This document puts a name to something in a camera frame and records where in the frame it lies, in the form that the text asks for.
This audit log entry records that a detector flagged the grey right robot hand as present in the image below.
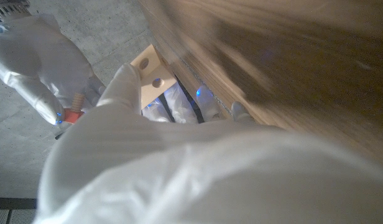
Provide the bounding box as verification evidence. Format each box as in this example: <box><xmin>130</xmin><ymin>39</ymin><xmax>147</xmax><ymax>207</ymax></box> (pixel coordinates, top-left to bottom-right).
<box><xmin>0</xmin><ymin>12</ymin><xmax>107</xmax><ymax>127</ymax></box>

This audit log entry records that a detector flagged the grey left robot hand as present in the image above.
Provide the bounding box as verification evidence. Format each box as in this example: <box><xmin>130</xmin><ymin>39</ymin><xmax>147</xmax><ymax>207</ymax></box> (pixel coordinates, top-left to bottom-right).
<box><xmin>32</xmin><ymin>63</ymin><xmax>383</xmax><ymax>224</ymax></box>

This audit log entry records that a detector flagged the red-headed wooden screw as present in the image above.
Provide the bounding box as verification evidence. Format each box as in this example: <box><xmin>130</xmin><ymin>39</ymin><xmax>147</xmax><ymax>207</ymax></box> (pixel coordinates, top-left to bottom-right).
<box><xmin>63</xmin><ymin>92</ymin><xmax>86</xmax><ymax>124</ymax></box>

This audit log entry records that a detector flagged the wooden block with holes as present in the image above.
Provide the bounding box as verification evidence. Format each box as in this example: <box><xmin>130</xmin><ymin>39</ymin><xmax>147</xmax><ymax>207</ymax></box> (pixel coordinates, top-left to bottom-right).
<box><xmin>130</xmin><ymin>44</ymin><xmax>178</xmax><ymax>110</ymax></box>

